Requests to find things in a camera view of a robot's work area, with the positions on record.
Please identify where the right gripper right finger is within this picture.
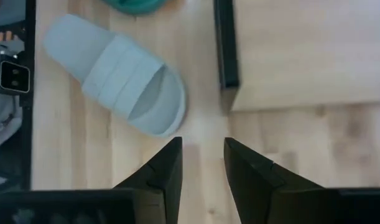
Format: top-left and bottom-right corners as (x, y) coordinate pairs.
(223, 138), (326, 224)

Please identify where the black metal frame shelf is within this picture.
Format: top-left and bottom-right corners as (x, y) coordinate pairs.
(212, 0), (241, 91)

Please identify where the black table-level camera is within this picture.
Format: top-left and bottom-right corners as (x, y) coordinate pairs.
(0, 39), (32, 96)

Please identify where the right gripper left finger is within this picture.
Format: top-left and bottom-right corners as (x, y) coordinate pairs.
(113, 136), (183, 224)

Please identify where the teal round object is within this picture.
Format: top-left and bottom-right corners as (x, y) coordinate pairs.
(101, 0), (169, 16)

